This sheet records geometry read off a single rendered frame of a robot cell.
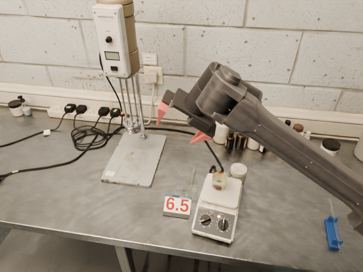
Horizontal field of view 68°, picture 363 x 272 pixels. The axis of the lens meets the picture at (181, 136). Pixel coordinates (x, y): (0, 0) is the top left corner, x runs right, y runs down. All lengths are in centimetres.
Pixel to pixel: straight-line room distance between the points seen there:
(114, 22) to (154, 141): 58
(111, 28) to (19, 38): 75
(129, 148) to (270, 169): 59
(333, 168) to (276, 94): 79
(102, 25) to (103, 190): 57
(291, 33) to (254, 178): 57
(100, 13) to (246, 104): 49
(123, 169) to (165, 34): 57
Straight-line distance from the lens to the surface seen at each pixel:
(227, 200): 89
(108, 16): 80
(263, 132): 48
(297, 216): 103
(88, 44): 131
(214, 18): 113
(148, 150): 116
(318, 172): 52
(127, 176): 107
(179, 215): 95
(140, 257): 164
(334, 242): 99
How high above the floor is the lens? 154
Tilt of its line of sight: 39 degrees down
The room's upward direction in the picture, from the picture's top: straight up
